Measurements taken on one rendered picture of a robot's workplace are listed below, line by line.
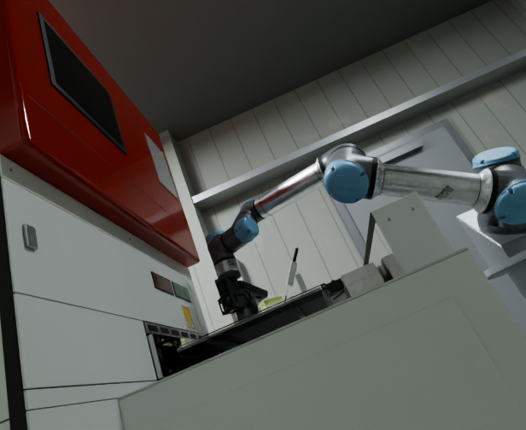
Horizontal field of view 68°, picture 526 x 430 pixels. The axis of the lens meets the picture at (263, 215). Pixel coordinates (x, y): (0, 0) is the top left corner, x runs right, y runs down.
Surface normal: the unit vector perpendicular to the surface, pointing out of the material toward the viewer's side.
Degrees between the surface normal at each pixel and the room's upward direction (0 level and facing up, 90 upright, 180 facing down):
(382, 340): 90
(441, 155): 90
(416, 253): 90
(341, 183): 127
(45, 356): 90
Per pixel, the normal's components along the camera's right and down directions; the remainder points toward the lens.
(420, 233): -0.21, -0.36
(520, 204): -0.08, 0.51
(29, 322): 0.91, -0.41
